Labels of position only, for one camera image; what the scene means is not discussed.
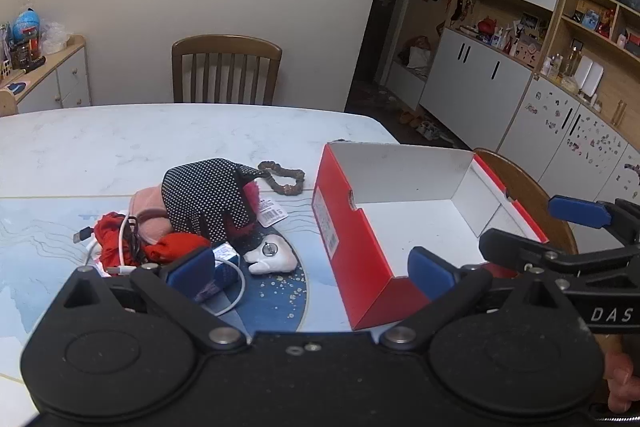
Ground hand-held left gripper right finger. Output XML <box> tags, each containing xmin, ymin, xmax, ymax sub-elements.
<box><xmin>380</xmin><ymin>246</ymin><xmax>583</xmax><ymax>353</ymax></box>

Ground blue tissue packet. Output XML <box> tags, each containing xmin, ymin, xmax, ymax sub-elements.
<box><xmin>197</xmin><ymin>243</ymin><xmax>241</xmax><ymax>303</ymax></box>

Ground white plush toy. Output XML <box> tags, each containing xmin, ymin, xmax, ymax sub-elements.
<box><xmin>243</xmin><ymin>234</ymin><xmax>299</xmax><ymax>276</ymax></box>

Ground clear plastic bag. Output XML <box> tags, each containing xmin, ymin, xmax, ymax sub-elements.
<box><xmin>40</xmin><ymin>22</ymin><xmax>68</xmax><ymax>55</ymax></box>

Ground red shoe box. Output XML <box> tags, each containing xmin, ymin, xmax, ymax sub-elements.
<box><xmin>311</xmin><ymin>142</ymin><xmax>551</xmax><ymax>332</ymax></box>

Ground person's right hand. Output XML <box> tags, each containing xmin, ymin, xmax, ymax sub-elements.
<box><xmin>604</xmin><ymin>349</ymin><xmax>640</xmax><ymax>415</ymax></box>

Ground bright pink fuzzy hat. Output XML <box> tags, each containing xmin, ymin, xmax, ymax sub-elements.
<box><xmin>227</xmin><ymin>179</ymin><xmax>263</xmax><ymax>240</ymax></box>

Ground brown scrunchie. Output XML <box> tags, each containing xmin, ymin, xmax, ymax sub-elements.
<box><xmin>257</xmin><ymin>160</ymin><xmax>306</xmax><ymax>196</ymax></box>

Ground round-backed wooden chair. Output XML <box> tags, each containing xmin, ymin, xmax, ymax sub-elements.
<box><xmin>472</xmin><ymin>148</ymin><xmax>580</xmax><ymax>255</ymax></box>

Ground pale blue printed table mat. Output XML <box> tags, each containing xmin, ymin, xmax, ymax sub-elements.
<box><xmin>0</xmin><ymin>194</ymin><xmax>353</xmax><ymax>408</ymax></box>

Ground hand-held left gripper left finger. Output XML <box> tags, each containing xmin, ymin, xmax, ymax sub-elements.
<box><xmin>62</xmin><ymin>247</ymin><xmax>248</xmax><ymax>353</ymax></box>

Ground pale pink knitted hat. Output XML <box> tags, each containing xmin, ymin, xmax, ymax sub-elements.
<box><xmin>129</xmin><ymin>187</ymin><xmax>173</xmax><ymax>244</ymax></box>

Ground white shopping bag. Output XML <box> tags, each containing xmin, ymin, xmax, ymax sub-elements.
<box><xmin>397</xmin><ymin>36</ymin><xmax>433</xmax><ymax>70</ymax></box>

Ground blue globe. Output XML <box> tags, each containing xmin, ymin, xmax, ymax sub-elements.
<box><xmin>12</xmin><ymin>8</ymin><xmax>41</xmax><ymax>42</ymax></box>

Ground white price tag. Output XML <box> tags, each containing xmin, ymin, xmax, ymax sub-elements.
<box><xmin>256</xmin><ymin>199</ymin><xmax>288</xmax><ymax>226</ymax></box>

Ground white flat appliance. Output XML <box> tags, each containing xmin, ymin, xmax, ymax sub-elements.
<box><xmin>575</xmin><ymin>56</ymin><xmax>606</xmax><ymax>98</ymax></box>

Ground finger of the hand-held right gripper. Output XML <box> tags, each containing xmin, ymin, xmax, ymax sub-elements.
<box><xmin>479</xmin><ymin>229</ymin><xmax>640</xmax><ymax>279</ymax></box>
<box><xmin>548</xmin><ymin>196</ymin><xmax>640</xmax><ymax>244</ymax></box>

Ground red cloth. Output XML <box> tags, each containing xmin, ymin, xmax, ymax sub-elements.
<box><xmin>94</xmin><ymin>213</ymin><xmax>213</xmax><ymax>267</ymax></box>

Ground white wooden sideboard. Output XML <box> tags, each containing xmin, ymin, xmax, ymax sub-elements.
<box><xmin>0</xmin><ymin>35</ymin><xmax>93</xmax><ymax>116</ymax></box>

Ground white wooden wall cabinet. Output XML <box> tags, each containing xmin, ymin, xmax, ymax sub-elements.
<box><xmin>382</xmin><ymin>0</ymin><xmax>640</xmax><ymax>228</ymax></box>

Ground white charging cable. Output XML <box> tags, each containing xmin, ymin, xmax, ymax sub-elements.
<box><xmin>82</xmin><ymin>214</ymin><xmax>247</xmax><ymax>315</ymax></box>

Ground slatted wooden chair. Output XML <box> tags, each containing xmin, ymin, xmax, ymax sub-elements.
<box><xmin>171</xmin><ymin>35</ymin><xmax>283</xmax><ymax>106</ymax></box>

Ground black dotted glove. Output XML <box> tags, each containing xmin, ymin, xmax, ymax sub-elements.
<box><xmin>161</xmin><ymin>158</ymin><xmax>261</xmax><ymax>243</ymax></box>

